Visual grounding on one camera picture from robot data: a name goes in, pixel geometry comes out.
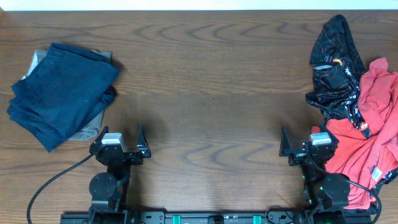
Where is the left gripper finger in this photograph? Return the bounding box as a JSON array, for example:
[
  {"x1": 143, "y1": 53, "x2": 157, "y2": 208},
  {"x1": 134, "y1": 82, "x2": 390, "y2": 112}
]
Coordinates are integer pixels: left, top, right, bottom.
[
  {"x1": 93, "y1": 126, "x2": 109, "y2": 144},
  {"x1": 137, "y1": 124, "x2": 148, "y2": 147}
]

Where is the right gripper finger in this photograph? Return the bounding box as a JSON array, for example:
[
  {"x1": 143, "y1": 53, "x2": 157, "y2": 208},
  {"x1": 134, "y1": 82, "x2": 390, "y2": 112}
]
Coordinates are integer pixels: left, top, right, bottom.
[
  {"x1": 280, "y1": 127, "x2": 291, "y2": 150},
  {"x1": 318, "y1": 121, "x2": 335, "y2": 139}
]

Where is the red orange t-shirt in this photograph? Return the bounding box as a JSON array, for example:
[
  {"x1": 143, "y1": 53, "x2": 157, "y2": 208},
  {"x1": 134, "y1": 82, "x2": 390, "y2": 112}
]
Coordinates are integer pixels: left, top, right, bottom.
[{"x1": 310, "y1": 57, "x2": 398, "y2": 210}]

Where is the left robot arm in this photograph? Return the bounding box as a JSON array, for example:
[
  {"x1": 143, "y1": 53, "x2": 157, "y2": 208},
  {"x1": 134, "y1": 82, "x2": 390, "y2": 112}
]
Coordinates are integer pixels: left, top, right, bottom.
[{"x1": 88, "y1": 125, "x2": 151, "y2": 224}]

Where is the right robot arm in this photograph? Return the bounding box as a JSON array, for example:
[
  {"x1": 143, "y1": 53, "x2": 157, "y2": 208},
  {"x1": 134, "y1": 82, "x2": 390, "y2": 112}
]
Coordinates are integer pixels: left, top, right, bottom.
[{"x1": 279, "y1": 123, "x2": 350, "y2": 223}]

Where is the folded grey garment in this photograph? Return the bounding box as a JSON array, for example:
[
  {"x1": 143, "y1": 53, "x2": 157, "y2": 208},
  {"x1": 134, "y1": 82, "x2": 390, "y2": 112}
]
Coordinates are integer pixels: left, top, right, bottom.
[{"x1": 22, "y1": 50, "x2": 112, "y2": 141}]

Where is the folded navy blue garment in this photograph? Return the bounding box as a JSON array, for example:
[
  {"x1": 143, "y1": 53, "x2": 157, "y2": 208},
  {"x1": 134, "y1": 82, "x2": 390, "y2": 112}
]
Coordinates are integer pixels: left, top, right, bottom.
[{"x1": 7, "y1": 43, "x2": 119, "y2": 152}]

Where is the black patterned shirt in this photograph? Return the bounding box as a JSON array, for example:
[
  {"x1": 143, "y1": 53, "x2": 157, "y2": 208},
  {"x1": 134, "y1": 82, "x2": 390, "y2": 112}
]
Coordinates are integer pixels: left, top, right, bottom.
[{"x1": 305, "y1": 14, "x2": 371, "y2": 138}]

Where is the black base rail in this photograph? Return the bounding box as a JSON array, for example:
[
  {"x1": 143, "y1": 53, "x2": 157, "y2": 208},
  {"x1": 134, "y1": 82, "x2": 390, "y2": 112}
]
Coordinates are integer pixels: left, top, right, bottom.
[{"x1": 60, "y1": 209, "x2": 372, "y2": 224}]

